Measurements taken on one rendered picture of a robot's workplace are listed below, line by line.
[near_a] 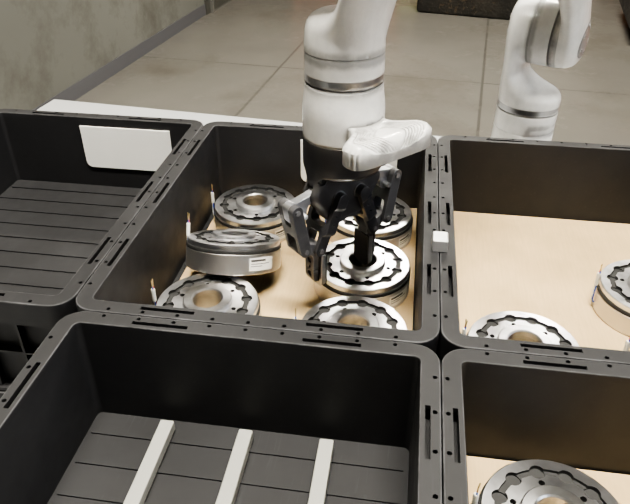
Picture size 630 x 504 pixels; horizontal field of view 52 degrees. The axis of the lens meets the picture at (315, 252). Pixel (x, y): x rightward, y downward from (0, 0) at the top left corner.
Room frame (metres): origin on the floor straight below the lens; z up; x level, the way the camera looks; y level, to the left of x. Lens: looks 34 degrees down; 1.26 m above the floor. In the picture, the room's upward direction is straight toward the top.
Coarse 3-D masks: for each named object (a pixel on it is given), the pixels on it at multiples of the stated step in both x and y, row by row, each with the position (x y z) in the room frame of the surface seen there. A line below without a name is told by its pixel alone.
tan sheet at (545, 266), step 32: (480, 224) 0.71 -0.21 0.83; (512, 224) 0.71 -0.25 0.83; (544, 224) 0.71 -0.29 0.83; (576, 224) 0.71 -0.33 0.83; (608, 224) 0.71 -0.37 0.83; (480, 256) 0.64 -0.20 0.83; (512, 256) 0.64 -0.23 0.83; (544, 256) 0.64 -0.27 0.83; (576, 256) 0.64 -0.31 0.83; (608, 256) 0.64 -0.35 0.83; (480, 288) 0.58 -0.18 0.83; (512, 288) 0.58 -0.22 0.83; (544, 288) 0.58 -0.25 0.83; (576, 288) 0.58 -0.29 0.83; (576, 320) 0.52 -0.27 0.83
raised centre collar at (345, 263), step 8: (352, 248) 0.60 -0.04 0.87; (344, 256) 0.58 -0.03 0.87; (352, 256) 0.59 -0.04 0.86; (376, 256) 0.58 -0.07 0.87; (344, 264) 0.57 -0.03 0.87; (352, 264) 0.57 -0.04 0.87; (376, 264) 0.57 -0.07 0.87; (384, 264) 0.57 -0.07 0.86; (352, 272) 0.56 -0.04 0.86; (360, 272) 0.56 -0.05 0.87; (368, 272) 0.56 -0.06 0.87; (376, 272) 0.56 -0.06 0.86
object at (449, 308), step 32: (448, 160) 0.69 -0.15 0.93; (448, 192) 0.61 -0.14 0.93; (448, 224) 0.57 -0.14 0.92; (448, 256) 0.49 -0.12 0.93; (448, 288) 0.44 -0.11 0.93; (448, 320) 0.40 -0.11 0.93; (448, 352) 0.38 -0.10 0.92; (512, 352) 0.36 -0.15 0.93; (544, 352) 0.36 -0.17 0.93; (576, 352) 0.36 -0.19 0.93; (608, 352) 0.36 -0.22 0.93
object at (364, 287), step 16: (352, 240) 0.62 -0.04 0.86; (336, 256) 0.59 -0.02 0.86; (384, 256) 0.59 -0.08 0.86; (400, 256) 0.59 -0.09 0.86; (336, 272) 0.56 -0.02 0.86; (384, 272) 0.56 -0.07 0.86; (400, 272) 0.57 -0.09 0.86; (336, 288) 0.54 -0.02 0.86; (352, 288) 0.53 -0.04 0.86; (368, 288) 0.53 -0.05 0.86; (384, 288) 0.53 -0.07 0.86
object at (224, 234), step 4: (212, 232) 0.60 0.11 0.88; (216, 232) 0.60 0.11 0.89; (220, 232) 0.60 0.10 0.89; (224, 232) 0.62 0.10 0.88; (228, 232) 0.62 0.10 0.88; (232, 232) 0.62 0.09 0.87; (236, 232) 0.62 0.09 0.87; (240, 232) 0.62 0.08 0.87; (244, 232) 0.62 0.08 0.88; (248, 232) 0.61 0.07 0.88; (252, 232) 0.61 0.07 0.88; (212, 236) 0.60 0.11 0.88; (216, 236) 0.59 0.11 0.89; (220, 236) 0.59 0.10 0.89; (224, 236) 0.59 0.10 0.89; (228, 236) 0.59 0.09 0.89; (232, 236) 0.59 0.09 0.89; (236, 236) 0.59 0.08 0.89; (240, 236) 0.59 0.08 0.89; (244, 236) 0.59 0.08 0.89; (248, 236) 0.59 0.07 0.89; (252, 236) 0.60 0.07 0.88; (232, 240) 0.58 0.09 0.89; (236, 240) 0.59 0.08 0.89; (240, 240) 0.59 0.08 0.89
